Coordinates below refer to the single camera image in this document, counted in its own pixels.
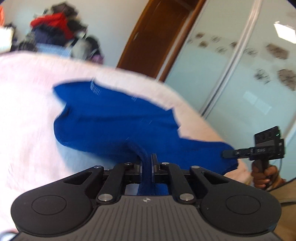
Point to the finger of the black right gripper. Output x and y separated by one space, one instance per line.
240 153

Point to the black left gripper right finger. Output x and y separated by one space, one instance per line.
160 171

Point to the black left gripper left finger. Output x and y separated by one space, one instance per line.
133 173

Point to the blue knit sweater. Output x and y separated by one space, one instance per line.
123 128

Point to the pile of dark and red clothes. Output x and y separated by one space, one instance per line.
59 31

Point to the right hand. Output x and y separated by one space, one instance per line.
269 177

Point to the frosted glass sliding wardrobe door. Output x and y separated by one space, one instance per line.
237 69

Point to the pink fleece bed blanket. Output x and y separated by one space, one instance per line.
30 155

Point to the brown wooden door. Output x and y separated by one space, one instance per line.
155 33

